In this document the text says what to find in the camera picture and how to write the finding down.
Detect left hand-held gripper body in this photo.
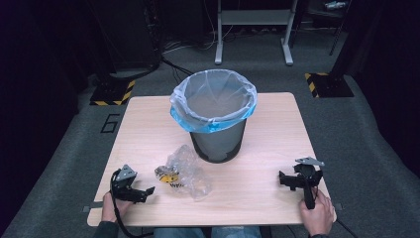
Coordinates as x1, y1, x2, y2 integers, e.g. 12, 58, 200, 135
110, 164, 139, 203

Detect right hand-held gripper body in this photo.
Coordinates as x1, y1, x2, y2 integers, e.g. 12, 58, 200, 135
292, 156, 326, 211

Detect person's left hand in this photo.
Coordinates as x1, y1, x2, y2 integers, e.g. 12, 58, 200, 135
100, 191, 134, 223

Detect person's right hand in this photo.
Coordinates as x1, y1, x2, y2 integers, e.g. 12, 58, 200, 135
299, 189, 337, 237

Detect clear crumpled plastic bag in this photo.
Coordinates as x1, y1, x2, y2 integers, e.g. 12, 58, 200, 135
154, 144, 213, 201

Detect person's legs in jeans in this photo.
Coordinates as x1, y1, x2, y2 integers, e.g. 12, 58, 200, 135
153, 225, 263, 238

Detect grey trash bin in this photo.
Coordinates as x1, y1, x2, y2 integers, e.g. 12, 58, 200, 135
189, 117, 248, 165

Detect clear blue bin liner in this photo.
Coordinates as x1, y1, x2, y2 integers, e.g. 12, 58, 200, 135
169, 68, 259, 135

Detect black stand pole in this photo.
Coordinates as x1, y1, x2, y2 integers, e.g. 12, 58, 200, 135
108, 0, 163, 82

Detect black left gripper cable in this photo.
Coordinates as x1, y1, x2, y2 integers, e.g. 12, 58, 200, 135
109, 169, 155, 238

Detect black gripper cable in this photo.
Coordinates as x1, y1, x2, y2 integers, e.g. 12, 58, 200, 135
109, 169, 155, 238
336, 218, 361, 238

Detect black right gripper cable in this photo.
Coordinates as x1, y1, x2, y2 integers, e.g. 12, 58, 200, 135
336, 218, 361, 238

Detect black yellow striped base plate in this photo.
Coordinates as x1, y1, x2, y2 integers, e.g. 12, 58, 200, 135
303, 71, 356, 99
89, 78, 137, 107

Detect floor cables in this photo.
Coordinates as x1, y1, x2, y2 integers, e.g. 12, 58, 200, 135
160, 26, 285, 77

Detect white desk frame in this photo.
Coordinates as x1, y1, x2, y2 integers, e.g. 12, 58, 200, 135
214, 0, 300, 66

